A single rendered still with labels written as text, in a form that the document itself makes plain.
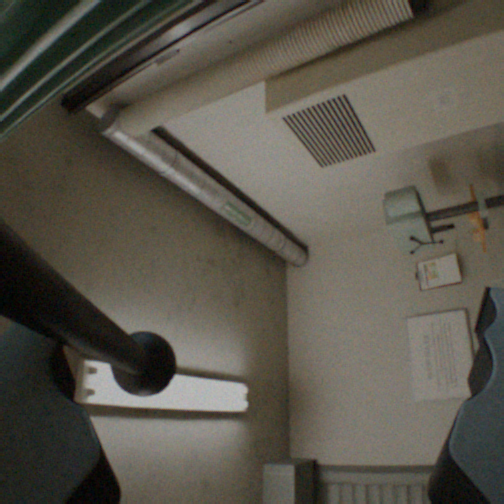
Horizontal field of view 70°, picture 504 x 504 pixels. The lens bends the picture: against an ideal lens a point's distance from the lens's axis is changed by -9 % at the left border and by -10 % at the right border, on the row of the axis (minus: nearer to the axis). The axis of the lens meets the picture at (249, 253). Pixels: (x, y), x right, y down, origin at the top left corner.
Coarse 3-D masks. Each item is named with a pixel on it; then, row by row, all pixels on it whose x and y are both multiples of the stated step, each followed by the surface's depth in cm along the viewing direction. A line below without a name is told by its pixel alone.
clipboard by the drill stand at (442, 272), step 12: (420, 264) 292; (432, 264) 286; (444, 264) 280; (456, 264) 274; (420, 276) 290; (432, 276) 284; (444, 276) 277; (456, 276) 271; (420, 288) 287; (432, 288) 282
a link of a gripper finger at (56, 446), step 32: (0, 352) 9; (32, 352) 9; (0, 384) 8; (32, 384) 8; (64, 384) 9; (0, 416) 7; (32, 416) 7; (64, 416) 7; (0, 448) 6; (32, 448) 6; (64, 448) 6; (96, 448) 6; (0, 480) 6; (32, 480) 6; (64, 480) 6; (96, 480) 6
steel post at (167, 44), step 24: (216, 0) 131; (240, 0) 130; (264, 0) 130; (168, 24) 144; (192, 24) 140; (216, 24) 140; (144, 48) 149; (168, 48) 148; (96, 72) 166; (120, 72) 161; (72, 96) 173; (96, 96) 171
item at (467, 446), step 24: (480, 312) 11; (480, 336) 10; (480, 360) 9; (480, 384) 8; (480, 408) 7; (456, 432) 6; (480, 432) 6; (456, 456) 6; (480, 456) 6; (432, 480) 7; (456, 480) 6; (480, 480) 6
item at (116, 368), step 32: (0, 224) 5; (0, 256) 5; (32, 256) 7; (0, 288) 6; (32, 288) 7; (64, 288) 8; (32, 320) 7; (64, 320) 8; (96, 320) 10; (96, 352) 11; (128, 352) 14; (160, 352) 19; (128, 384) 18; (160, 384) 19
